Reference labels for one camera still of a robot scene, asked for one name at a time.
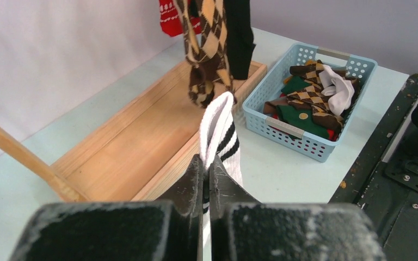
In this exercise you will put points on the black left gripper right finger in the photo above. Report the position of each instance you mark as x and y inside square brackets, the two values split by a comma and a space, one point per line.
[243, 228]

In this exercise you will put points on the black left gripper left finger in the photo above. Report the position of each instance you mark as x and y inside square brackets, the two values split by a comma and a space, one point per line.
[167, 228]

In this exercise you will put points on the white sock with black stripes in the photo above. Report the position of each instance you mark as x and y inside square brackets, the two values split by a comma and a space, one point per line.
[218, 139]

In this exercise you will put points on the wooden hanger stand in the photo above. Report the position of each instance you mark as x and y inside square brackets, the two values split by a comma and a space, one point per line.
[115, 162]

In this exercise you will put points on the light blue plastic basket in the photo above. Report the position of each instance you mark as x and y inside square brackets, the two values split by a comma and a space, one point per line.
[269, 88]

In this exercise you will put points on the green sock in basket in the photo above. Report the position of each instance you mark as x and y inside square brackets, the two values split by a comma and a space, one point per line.
[300, 118]

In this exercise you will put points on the white sock in basket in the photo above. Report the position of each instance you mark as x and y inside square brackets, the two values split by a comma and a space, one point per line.
[339, 90]

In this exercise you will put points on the red patterned sock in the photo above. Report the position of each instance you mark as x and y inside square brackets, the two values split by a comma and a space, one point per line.
[169, 18]

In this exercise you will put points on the brown argyle sock left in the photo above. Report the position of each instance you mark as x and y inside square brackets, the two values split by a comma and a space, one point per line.
[201, 79]

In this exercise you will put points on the brown argyle sock right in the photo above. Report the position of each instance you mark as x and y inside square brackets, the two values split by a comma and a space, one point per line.
[213, 60]

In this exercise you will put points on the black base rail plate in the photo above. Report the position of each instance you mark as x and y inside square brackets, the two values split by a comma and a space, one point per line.
[383, 180]

